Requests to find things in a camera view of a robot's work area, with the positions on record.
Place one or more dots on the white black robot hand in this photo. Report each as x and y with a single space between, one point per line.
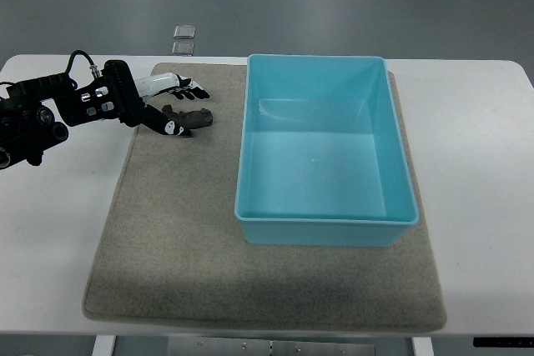
116 95

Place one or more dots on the brown hippo toy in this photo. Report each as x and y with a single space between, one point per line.
202 118

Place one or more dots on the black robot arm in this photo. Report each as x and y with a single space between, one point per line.
36 112

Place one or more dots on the blue plastic box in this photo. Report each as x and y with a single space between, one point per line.
322 159

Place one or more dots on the lower floor socket plate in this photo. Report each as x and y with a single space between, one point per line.
183 48

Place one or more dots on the beige felt mat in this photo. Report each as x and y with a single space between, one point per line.
172 251

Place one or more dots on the black table control panel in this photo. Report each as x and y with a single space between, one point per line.
503 342

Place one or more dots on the metal table frame plate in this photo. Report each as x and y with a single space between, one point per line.
242 346

